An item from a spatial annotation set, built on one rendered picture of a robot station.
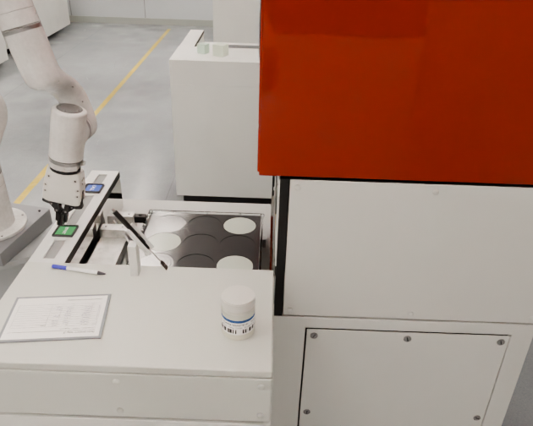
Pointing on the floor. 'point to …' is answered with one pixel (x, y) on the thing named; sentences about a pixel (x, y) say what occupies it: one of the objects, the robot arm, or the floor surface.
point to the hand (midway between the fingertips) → (62, 216)
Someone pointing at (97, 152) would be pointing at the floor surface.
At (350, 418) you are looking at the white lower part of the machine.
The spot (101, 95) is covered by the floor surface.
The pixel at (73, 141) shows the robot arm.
